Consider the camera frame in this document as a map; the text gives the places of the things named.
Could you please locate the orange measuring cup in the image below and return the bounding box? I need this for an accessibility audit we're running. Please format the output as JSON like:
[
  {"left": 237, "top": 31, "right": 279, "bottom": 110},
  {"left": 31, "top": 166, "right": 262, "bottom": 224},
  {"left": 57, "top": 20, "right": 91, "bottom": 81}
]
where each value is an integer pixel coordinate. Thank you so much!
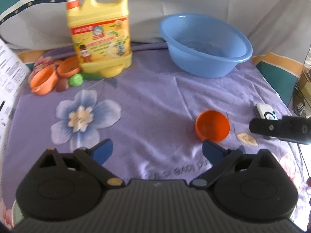
[
  {"left": 55, "top": 56, "right": 81, "bottom": 78},
  {"left": 30, "top": 66, "right": 58, "bottom": 95}
]

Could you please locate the brown toy ball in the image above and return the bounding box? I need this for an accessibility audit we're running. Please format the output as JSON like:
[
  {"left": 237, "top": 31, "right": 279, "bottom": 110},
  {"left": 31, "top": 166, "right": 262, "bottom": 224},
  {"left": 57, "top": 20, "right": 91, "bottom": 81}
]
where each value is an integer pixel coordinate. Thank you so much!
[{"left": 55, "top": 78, "right": 70, "bottom": 92}]

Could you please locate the large blue plastic basin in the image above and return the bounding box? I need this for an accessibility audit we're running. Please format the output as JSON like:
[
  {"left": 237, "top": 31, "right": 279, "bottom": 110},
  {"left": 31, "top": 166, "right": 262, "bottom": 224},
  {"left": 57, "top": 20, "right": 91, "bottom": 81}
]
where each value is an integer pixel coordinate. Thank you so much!
[{"left": 159, "top": 14, "right": 253, "bottom": 78}]

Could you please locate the yellow detergent bottle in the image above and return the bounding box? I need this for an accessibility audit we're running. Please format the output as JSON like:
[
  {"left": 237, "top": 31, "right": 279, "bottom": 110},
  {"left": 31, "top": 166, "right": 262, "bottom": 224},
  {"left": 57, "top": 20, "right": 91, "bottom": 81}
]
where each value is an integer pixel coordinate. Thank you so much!
[{"left": 66, "top": 0, "right": 132, "bottom": 74}]

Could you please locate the green toy ball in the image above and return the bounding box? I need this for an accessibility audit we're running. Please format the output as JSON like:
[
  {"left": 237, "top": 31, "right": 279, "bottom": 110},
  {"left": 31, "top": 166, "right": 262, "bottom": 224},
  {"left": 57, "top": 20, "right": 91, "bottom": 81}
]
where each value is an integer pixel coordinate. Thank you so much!
[{"left": 69, "top": 74, "right": 84, "bottom": 87}]

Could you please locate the green toy cucumber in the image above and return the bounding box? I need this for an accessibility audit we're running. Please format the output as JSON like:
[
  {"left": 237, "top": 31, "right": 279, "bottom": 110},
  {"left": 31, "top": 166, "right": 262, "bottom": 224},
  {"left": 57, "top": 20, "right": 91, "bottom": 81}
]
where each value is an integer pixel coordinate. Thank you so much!
[{"left": 80, "top": 73, "right": 104, "bottom": 81}]

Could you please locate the orange measuring cup rear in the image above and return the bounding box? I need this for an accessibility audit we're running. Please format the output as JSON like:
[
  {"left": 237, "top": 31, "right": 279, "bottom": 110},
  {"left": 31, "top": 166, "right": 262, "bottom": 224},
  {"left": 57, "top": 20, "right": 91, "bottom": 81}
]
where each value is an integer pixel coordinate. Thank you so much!
[{"left": 55, "top": 56, "right": 81, "bottom": 78}]

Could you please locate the small orange bowl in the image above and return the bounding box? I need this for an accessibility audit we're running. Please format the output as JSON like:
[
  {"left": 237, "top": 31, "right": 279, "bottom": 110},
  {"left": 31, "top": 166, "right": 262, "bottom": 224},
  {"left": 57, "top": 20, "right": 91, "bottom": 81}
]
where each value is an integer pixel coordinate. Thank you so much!
[{"left": 195, "top": 110, "right": 230, "bottom": 143}]

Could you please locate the orange measuring cup front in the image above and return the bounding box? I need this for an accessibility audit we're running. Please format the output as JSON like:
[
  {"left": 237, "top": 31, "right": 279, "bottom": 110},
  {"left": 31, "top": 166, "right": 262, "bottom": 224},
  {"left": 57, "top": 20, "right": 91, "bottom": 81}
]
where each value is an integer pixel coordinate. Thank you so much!
[{"left": 30, "top": 66, "right": 58, "bottom": 95}]

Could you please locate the white printed instruction sheet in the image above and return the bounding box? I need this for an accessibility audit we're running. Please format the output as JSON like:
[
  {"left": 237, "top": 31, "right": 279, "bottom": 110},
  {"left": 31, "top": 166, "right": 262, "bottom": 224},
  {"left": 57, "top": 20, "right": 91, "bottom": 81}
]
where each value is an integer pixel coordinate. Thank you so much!
[{"left": 0, "top": 41, "right": 30, "bottom": 149}]

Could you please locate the white small device box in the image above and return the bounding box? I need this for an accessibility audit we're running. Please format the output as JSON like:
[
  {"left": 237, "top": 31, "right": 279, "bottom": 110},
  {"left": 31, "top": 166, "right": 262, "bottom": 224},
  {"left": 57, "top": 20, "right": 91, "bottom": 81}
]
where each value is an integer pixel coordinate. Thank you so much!
[{"left": 255, "top": 103, "right": 278, "bottom": 120}]

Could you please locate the yellow toy lemon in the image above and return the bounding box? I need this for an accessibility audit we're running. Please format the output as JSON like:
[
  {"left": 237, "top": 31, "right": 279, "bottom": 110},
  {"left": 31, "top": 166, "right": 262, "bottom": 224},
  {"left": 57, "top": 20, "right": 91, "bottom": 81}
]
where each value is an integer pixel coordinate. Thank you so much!
[{"left": 99, "top": 66, "right": 123, "bottom": 78}]

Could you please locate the purple floral tablecloth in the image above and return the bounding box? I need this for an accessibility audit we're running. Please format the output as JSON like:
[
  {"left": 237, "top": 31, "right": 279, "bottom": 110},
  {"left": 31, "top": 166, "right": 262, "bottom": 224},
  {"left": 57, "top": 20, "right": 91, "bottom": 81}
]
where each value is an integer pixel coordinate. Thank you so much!
[{"left": 1, "top": 44, "right": 310, "bottom": 229}]

